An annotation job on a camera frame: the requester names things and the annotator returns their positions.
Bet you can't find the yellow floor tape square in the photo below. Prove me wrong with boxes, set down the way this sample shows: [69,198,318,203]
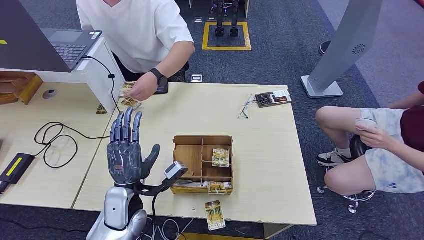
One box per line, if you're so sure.
[202,21,253,52]

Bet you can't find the person's left hand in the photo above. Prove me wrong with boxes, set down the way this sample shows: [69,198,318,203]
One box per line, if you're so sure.
[123,72,159,103]
[355,124,396,150]

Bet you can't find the white wire bundle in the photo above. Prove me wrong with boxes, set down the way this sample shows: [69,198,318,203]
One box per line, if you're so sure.
[237,93,258,120]

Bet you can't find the black floor cable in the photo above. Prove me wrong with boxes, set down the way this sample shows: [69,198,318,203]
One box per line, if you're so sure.
[0,216,90,233]

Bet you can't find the black chrome stool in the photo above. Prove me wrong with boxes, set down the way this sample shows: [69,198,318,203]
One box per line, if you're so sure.
[316,134,379,215]

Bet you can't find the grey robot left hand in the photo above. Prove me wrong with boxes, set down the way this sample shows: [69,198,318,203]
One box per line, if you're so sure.
[106,106,161,186]

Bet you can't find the grey kiosk stand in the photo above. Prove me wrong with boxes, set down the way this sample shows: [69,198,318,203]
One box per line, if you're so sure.
[300,0,385,99]

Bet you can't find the white desk riser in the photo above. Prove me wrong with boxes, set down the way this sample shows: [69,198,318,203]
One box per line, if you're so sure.
[0,37,126,115]

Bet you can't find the person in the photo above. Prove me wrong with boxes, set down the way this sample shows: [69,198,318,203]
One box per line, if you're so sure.
[76,0,196,103]
[315,81,424,197]

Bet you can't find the black badge holder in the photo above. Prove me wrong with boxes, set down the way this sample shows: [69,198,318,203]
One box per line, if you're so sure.
[254,89,293,109]

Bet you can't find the round handheld controller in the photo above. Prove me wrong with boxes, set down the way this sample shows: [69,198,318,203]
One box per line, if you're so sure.
[355,118,379,131]

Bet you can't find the white cables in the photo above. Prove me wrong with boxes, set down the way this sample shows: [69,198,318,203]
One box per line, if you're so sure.
[139,216,195,240]

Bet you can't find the black yellow-labelled power adapter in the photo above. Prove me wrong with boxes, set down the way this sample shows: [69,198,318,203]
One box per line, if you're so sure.
[0,152,35,195]

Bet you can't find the black wristwatch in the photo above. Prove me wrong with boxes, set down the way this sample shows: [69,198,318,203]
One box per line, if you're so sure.
[149,67,169,88]

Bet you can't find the wooden yellow tray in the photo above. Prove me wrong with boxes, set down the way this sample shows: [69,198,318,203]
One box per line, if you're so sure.
[0,71,44,106]

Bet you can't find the black power cable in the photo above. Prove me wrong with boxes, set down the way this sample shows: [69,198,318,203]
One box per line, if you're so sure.
[34,54,122,170]

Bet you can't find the dark grey laptop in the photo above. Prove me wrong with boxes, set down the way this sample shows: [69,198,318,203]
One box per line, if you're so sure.
[0,0,104,73]

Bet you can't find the black smartphone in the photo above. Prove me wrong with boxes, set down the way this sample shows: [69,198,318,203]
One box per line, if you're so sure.
[152,82,170,96]

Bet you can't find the dark round object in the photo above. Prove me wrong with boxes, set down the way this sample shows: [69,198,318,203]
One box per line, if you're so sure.
[318,40,332,57]

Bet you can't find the wooden compartment box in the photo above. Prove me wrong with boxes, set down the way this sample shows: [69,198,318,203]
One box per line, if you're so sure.
[170,135,234,196]

